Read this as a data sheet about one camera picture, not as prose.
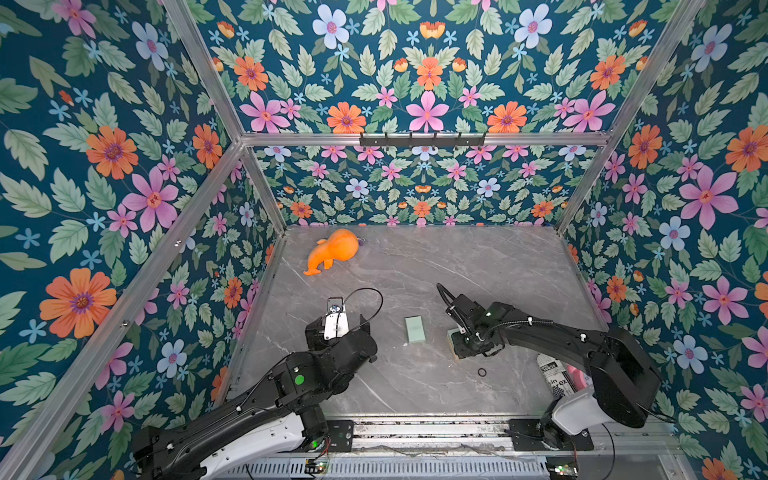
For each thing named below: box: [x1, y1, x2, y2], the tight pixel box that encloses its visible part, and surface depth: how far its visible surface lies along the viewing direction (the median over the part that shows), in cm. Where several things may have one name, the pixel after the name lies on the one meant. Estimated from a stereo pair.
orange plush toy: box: [303, 228, 359, 276], surface depth 109 cm
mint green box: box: [404, 315, 426, 344], surface depth 92 cm
